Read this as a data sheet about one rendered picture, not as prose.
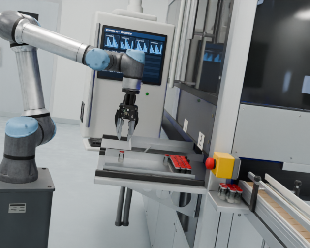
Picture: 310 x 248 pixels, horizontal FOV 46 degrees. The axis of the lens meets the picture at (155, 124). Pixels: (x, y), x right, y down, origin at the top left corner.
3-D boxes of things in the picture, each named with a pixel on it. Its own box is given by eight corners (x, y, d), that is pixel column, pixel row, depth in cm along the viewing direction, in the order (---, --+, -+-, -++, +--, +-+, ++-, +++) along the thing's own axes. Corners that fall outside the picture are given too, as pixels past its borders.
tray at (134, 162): (182, 164, 161) (183, 156, 161) (193, 184, 136) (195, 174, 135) (105, 156, 157) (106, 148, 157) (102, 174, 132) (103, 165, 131)
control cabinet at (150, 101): (151, 137, 253) (168, 20, 240) (160, 143, 234) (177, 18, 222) (77, 131, 237) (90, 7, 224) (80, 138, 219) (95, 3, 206)
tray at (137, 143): (192, 148, 196) (193, 142, 195) (202, 162, 171) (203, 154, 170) (129, 141, 192) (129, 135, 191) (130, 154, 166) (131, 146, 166)
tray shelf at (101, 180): (189, 149, 201) (190, 146, 201) (226, 196, 133) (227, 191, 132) (102, 139, 195) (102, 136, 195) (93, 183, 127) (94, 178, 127)
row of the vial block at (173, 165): (172, 165, 157) (174, 155, 156) (179, 178, 139) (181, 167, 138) (167, 164, 156) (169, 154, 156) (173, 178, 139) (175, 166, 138)
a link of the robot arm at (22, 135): (-4, 153, 137) (-2, 117, 135) (15, 146, 150) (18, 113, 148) (26, 159, 135) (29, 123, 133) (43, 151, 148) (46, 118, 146)
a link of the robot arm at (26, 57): (17, 149, 148) (-5, 13, 142) (35, 142, 163) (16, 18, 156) (45, 147, 146) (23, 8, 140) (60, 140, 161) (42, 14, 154)
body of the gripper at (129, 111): (117, 119, 141) (121, 88, 139) (117, 116, 149) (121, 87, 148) (137, 122, 142) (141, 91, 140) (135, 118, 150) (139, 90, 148)
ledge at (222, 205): (244, 200, 131) (245, 195, 131) (257, 215, 119) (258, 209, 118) (206, 196, 130) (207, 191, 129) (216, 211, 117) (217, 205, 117)
